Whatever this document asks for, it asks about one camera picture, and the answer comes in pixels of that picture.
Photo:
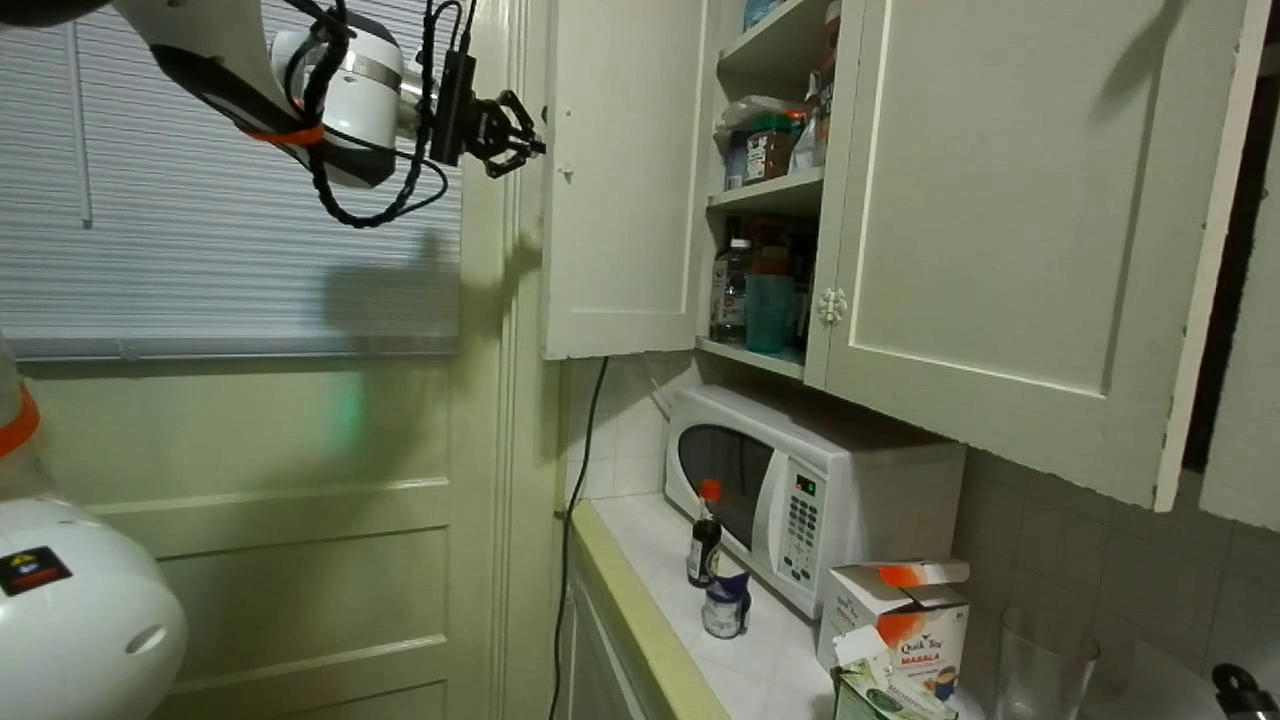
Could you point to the cream cabinet door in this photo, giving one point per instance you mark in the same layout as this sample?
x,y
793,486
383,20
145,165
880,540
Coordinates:
x,y
1020,229
626,86

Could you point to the teal glass jar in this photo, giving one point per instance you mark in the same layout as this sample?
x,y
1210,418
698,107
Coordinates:
x,y
771,314

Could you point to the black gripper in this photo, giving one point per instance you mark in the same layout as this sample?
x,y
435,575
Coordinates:
x,y
470,127

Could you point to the dark bottle with red cap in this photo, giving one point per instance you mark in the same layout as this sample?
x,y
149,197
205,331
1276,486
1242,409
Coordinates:
x,y
706,533

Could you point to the white tea carton box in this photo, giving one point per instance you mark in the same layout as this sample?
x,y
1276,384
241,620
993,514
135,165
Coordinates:
x,y
903,610

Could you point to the small white blue jar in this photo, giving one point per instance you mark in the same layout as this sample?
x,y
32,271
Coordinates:
x,y
726,601

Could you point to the small green white box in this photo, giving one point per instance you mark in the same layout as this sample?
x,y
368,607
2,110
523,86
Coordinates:
x,y
877,689

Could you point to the white window blind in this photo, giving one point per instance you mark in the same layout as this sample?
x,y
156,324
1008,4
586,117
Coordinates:
x,y
145,224

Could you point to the white microwave oven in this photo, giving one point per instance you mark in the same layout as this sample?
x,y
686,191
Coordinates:
x,y
793,497

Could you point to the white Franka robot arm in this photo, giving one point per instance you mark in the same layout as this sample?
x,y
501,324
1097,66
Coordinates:
x,y
90,624

